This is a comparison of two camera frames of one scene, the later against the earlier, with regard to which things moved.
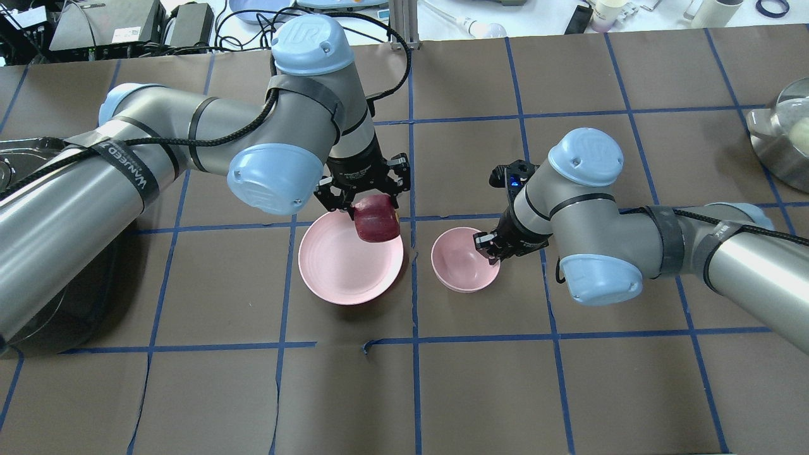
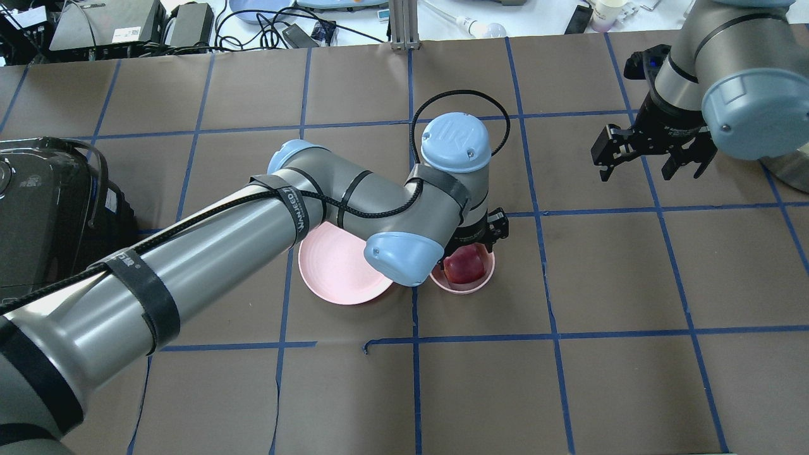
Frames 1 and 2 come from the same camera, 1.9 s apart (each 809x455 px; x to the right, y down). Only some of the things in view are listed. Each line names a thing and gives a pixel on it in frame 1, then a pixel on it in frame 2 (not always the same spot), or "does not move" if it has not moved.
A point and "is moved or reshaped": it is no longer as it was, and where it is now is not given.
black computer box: x=93 y=23 does not move
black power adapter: x=579 y=20 does not move
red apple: x=376 y=218 is moved or reshaped
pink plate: x=342 y=267 does not move
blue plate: x=258 y=5 does not move
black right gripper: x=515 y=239 → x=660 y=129
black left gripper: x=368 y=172 → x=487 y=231
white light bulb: x=480 y=30 does not move
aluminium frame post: x=404 y=19 does not move
